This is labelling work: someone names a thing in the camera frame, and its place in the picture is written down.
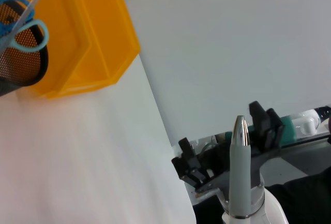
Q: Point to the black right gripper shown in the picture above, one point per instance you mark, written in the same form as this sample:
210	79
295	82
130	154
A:
217	167

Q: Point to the grey silver pen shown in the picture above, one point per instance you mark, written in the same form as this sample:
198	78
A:
240	169

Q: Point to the black mesh pen holder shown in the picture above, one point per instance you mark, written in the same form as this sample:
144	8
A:
23	66

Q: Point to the teal office chair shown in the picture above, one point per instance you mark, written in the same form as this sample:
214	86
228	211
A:
288	128

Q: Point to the black robot torso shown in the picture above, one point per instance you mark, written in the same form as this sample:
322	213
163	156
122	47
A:
305	198

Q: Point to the yellow plastic bin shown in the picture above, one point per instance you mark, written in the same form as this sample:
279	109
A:
98	27

